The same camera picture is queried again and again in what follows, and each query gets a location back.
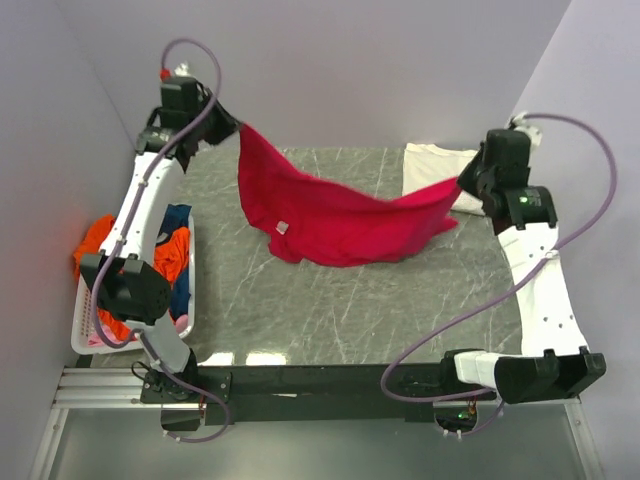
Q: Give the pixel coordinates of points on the white plastic laundry basket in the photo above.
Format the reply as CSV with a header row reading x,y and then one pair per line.
x,y
85,341

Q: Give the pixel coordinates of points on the orange t-shirt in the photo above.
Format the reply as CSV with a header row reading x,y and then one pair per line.
x,y
93,239

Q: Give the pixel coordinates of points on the folded white t-shirt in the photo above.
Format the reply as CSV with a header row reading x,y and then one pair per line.
x,y
430,173

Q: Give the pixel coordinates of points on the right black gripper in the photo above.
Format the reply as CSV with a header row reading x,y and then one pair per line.
x,y
466,179

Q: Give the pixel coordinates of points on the black base beam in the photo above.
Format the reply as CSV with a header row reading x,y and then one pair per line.
x,y
239,394

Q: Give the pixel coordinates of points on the dark blue t-shirt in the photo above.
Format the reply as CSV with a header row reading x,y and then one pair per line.
x,y
172,256

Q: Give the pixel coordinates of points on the pink red t-shirt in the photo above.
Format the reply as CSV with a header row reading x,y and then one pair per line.
x,y
330,224

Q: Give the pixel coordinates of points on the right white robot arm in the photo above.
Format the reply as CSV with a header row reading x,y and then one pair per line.
x,y
555,362

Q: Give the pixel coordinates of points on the aluminium frame rail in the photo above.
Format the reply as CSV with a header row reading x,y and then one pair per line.
x,y
83,388

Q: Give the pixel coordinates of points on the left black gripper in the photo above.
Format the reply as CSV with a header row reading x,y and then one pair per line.
x,y
228,125

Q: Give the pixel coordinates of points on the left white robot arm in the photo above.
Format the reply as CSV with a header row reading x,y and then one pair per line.
x,y
121,276

